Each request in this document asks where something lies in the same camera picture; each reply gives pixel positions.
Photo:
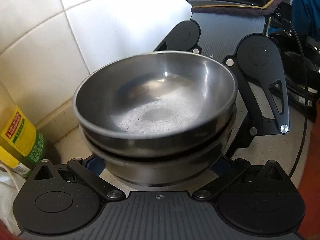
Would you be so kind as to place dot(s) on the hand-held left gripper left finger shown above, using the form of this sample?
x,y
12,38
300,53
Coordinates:
x,y
92,165

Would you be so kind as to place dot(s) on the yellow label oil bottle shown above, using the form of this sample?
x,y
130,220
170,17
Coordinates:
x,y
17,135

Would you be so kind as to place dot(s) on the white plastic bag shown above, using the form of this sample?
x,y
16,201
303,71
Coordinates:
x,y
7,200

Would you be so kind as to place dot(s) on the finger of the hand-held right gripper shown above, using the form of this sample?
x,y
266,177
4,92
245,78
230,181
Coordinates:
x,y
162,47
280,105

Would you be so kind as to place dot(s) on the person's right forearm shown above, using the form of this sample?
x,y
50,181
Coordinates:
x,y
305,5

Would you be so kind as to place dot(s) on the stainless steel bowl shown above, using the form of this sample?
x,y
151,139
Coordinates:
x,y
162,171
155,100

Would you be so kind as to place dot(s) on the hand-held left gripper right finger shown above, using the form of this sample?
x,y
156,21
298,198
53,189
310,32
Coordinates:
x,y
226,163

